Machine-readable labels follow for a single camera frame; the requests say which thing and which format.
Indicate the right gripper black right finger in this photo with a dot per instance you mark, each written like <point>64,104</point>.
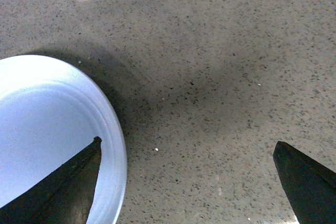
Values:
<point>309,186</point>

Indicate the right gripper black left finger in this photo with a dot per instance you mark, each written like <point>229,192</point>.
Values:
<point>65,196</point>

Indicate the light blue plate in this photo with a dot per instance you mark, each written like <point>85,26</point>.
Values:
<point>50,111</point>

